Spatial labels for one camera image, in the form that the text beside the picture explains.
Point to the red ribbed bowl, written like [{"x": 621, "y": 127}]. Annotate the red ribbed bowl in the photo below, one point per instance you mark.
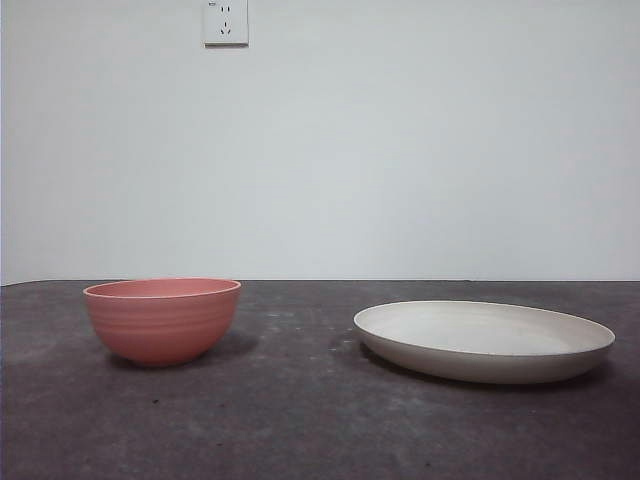
[{"x": 160, "y": 325}]

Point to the white round plate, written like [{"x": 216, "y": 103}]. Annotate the white round plate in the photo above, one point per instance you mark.
[{"x": 480, "y": 350}]

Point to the white wall socket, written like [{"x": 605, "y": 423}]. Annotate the white wall socket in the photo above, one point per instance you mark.
[{"x": 226, "y": 25}]

